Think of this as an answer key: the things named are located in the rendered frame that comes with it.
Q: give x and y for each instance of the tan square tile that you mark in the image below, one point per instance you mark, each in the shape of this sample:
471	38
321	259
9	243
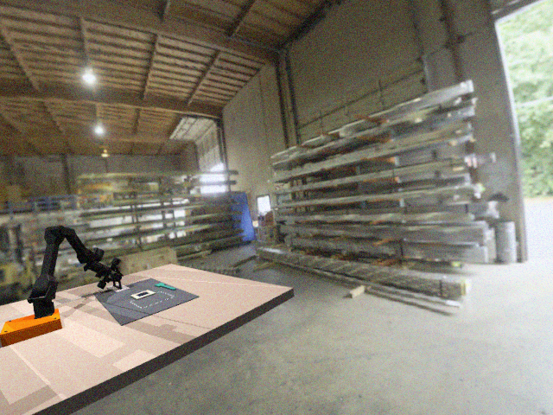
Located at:
143	294

